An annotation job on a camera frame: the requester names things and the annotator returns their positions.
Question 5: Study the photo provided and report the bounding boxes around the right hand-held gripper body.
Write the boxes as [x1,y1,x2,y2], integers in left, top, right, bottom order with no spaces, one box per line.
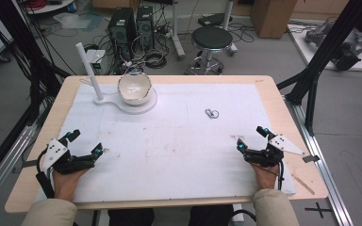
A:
[243,134,307,169]

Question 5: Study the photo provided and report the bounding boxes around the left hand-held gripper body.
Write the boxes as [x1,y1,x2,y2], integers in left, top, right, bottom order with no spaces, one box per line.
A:
[41,137,96,176]

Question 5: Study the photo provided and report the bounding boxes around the person's right hand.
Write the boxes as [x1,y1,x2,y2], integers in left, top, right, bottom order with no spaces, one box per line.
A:
[250,163,281,191]

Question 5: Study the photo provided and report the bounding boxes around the person's left hand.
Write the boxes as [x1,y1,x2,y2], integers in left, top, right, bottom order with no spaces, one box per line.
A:
[52,168,90,202]

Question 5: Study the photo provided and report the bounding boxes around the grey tape piece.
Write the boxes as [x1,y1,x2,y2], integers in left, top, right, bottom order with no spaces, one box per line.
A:
[302,153,321,164]

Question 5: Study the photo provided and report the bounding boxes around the thin wooden stick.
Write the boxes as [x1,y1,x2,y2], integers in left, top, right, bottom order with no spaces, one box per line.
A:
[291,173,316,196]

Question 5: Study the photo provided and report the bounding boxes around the white stand with pole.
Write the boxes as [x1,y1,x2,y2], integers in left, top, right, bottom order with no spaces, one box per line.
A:
[74,41,158,116]

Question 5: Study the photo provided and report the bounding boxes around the white foam mat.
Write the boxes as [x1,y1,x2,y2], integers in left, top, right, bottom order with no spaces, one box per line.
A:
[35,82,297,204]

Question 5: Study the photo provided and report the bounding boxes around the white chipped bowl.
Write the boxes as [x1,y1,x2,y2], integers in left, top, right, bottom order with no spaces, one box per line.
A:
[117,72,153,106]

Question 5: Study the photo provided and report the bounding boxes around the person's dark trouser legs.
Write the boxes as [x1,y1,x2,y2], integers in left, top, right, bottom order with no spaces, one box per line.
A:
[107,204,235,226]

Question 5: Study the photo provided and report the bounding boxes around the white box device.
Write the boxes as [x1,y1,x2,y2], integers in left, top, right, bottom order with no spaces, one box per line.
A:
[85,49,108,75]

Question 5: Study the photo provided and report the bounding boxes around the white floor board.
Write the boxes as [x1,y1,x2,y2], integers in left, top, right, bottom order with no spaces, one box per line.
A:
[287,23,362,73]

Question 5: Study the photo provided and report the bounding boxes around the black round stool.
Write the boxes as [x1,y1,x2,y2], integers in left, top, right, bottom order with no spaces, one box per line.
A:
[186,25,236,76]

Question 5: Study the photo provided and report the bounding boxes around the clear plastic sheet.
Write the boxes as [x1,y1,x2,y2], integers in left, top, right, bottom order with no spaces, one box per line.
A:
[53,11,104,33]

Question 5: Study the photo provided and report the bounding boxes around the brown wooden cabinet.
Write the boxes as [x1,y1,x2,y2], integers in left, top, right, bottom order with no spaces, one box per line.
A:
[250,0,298,40]

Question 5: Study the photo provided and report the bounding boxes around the large black computer tower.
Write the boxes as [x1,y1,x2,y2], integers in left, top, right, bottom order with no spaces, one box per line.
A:
[107,7,137,62]

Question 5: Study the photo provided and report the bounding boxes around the grey robot device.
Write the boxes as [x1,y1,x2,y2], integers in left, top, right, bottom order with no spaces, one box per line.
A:
[304,21,362,72]

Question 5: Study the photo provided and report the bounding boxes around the white table leg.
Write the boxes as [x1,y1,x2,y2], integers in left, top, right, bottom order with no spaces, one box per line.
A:
[170,0,187,61]
[222,0,239,57]

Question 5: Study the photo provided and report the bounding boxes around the black flat pad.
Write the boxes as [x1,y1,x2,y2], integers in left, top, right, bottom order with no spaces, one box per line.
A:
[197,12,234,28]

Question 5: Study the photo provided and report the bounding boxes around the round white table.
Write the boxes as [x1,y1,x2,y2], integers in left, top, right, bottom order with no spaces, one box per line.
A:
[21,0,76,16]

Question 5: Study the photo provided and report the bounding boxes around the small black computer tower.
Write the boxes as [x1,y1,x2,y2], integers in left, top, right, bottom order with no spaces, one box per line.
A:
[136,6,156,51]

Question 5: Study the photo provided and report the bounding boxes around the right hand-held gripper black cable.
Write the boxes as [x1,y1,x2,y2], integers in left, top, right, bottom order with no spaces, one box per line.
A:
[276,159,286,191]

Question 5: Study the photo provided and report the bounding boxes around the small metal key ring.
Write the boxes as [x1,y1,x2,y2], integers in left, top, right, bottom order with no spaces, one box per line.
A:
[205,107,221,120]

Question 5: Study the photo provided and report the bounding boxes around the aluminium rail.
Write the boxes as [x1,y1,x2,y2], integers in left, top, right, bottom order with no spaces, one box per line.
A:
[284,93,355,226]
[0,121,42,215]

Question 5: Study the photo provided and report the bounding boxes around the black metal frame post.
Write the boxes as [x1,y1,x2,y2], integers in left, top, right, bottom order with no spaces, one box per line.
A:
[276,0,362,137]
[0,0,72,189]

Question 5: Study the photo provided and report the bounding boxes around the coiled black cables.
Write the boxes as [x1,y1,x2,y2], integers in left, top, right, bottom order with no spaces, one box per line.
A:
[143,49,168,70]

